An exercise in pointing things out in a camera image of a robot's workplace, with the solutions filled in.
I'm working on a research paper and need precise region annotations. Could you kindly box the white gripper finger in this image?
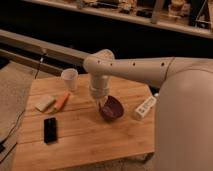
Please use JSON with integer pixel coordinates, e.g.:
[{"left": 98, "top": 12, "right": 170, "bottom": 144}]
[
  {"left": 91, "top": 95, "right": 98, "bottom": 103},
  {"left": 98, "top": 96, "right": 108, "bottom": 109}
]

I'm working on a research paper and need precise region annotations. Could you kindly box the dark purple ceramic bowl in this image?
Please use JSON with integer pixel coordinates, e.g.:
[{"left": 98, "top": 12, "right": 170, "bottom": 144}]
[{"left": 98, "top": 96, "right": 124, "bottom": 122}]

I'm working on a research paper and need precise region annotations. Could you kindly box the grey carpet mat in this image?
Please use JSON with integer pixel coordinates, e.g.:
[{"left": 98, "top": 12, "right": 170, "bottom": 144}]
[{"left": 0, "top": 62, "right": 52, "bottom": 171}]

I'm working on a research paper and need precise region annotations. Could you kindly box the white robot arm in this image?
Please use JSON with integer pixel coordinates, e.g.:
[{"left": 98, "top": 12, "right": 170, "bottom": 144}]
[{"left": 83, "top": 49, "right": 213, "bottom": 171}]

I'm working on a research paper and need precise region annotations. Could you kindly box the beige sponge block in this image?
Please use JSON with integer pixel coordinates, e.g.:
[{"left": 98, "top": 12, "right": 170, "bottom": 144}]
[{"left": 35, "top": 95, "right": 55, "bottom": 112}]

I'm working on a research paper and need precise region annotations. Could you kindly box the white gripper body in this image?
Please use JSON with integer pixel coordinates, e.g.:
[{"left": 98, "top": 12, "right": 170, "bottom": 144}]
[{"left": 89, "top": 75, "right": 109, "bottom": 99}]

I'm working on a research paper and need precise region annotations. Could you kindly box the black cable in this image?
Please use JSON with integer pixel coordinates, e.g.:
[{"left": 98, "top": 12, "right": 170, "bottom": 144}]
[{"left": 0, "top": 49, "right": 48, "bottom": 148}]

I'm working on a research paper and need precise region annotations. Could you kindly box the wooden board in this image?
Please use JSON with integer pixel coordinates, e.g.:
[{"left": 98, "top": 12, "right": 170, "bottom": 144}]
[{"left": 12, "top": 74, "right": 154, "bottom": 171}]

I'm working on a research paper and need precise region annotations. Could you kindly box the white paper cup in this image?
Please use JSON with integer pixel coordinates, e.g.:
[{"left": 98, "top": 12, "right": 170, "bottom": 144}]
[{"left": 61, "top": 68, "right": 78, "bottom": 91}]

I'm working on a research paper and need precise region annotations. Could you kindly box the orange carrot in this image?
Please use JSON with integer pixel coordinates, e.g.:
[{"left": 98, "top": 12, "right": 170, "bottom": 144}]
[{"left": 54, "top": 92, "right": 70, "bottom": 111}]

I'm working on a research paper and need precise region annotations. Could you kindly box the black phone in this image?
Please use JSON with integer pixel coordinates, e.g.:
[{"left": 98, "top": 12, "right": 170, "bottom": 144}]
[{"left": 44, "top": 117, "right": 57, "bottom": 143}]

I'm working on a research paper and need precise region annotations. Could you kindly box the white rectangular box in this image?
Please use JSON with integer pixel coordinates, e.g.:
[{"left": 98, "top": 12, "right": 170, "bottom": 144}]
[{"left": 135, "top": 96, "right": 157, "bottom": 120}]

